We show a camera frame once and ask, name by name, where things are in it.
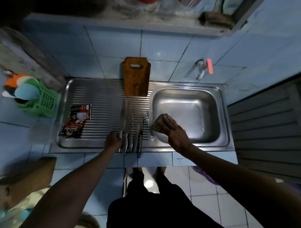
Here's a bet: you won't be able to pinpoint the person's right hand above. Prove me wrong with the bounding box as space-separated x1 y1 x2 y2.
157 115 193 154

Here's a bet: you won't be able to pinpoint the checked dishcloth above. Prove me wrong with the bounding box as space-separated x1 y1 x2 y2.
150 113 177 136

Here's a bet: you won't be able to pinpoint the person's left hand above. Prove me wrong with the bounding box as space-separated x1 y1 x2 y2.
104 132 123 153

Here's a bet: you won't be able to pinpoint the small wooden cutting board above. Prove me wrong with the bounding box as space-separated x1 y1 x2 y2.
122 57 151 97

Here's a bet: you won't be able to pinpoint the grey slatted wooden door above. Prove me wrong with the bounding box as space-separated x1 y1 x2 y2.
227 77 301 183

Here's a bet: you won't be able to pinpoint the white faucet orange handle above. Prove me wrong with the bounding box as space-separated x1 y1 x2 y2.
196 59 213 80

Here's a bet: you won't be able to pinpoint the dark round hanging pan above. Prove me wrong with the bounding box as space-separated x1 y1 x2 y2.
0 0 106 25

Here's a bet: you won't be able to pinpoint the orange plastic utensil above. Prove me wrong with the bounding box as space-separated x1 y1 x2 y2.
4 74 30 89

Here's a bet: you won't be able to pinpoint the purple plastic basket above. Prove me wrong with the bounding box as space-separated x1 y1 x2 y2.
192 166 219 186

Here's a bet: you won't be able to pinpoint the wooden knife block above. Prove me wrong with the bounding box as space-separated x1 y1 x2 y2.
0 157 57 210

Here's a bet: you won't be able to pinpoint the person's left forearm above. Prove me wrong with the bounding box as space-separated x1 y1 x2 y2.
20 148 118 228

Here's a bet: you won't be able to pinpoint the stainless steel sink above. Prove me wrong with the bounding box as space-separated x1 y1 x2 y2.
50 78 235 153

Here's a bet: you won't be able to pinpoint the green plastic basket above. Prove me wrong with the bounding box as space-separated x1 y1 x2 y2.
15 82 59 118

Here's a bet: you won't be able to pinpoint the wooden scrub brush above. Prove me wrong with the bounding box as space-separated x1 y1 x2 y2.
200 11 235 30

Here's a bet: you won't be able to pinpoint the person's black clothing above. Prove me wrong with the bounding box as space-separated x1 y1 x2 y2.
106 168 224 228

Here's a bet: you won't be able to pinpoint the knives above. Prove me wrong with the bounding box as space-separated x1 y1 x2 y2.
137 118 144 158

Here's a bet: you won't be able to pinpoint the red black sachet pack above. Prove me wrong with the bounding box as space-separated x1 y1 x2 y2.
59 104 92 138

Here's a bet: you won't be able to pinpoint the clear plastic container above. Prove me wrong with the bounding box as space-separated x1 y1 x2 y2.
28 122 56 144

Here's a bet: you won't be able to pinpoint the light blue plastic scoop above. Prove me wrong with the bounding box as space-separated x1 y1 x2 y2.
14 84 40 100

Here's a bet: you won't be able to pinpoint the person's right forearm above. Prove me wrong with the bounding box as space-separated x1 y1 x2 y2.
183 145 301 228

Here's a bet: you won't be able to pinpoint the cream cup rack teal knobs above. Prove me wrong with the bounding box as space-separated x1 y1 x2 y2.
0 188 51 228

